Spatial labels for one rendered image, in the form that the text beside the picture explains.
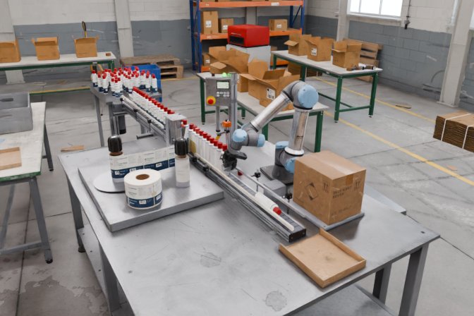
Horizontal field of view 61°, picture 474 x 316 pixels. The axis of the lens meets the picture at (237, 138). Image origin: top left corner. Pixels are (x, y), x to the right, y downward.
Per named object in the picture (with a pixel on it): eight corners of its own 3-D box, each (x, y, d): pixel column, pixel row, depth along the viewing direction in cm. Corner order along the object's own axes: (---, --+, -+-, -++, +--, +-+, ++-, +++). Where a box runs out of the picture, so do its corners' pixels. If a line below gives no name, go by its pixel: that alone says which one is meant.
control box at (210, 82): (207, 101, 267) (207, 73, 260) (233, 102, 266) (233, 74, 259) (205, 106, 258) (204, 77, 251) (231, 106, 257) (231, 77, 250)
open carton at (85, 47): (75, 58, 698) (72, 37, 684) (73, 54, 738) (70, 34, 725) (103, 57, 716) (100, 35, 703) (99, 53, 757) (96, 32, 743)
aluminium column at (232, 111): (228, 168, 277) (227, 72, 253) (233, 166, 279) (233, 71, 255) (231, 171, 273) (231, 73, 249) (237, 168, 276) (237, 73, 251)
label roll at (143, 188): (169, 199, 227) (168, 176, 222) (139, 213, 214) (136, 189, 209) (149, 187, 240) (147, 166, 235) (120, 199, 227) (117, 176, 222)
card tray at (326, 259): (279, 250, 192) (279, 243, 191) (319, 233, 205) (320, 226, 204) (322, 288, 168) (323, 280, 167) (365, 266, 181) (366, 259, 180)
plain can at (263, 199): (254, 192, 224) (275, 209, 207) (261, 190, 226) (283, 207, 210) (253, 201, 226) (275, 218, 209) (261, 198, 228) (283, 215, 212)
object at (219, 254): (58, 157, 298) (57, 155, 298) (230, 123, 371) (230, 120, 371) (165, 380, 132) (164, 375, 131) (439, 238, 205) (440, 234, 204)
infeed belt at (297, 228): (164, 137, 329) (163, 132, 327) (173, 135, 333) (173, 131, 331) (290, 240, 198) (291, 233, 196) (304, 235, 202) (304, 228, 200)
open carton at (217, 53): (202, 73, 589) (201, 47, 576) (230, 70, 607) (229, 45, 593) (212, 78, 556) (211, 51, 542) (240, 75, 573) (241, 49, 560)
